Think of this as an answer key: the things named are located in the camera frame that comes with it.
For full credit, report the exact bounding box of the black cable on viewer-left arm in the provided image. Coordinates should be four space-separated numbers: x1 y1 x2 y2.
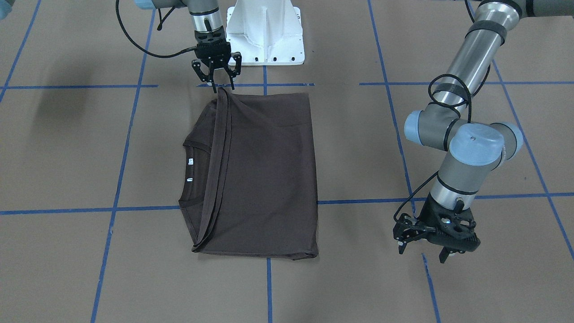
115 0 198 59

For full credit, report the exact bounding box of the black gripper body, viewer-right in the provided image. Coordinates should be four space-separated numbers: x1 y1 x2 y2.
416 194 481 252

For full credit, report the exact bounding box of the dark brown t-shirt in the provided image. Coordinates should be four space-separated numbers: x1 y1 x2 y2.
178 87 318 260

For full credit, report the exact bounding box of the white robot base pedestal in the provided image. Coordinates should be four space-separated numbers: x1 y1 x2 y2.
226 0 305 66

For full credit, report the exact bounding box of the black cable on viewer-right arm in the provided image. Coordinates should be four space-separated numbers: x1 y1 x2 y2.
394 0 477 225

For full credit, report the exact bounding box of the black gripper body, viewer-left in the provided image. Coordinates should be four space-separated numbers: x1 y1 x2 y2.
193 27 231 71

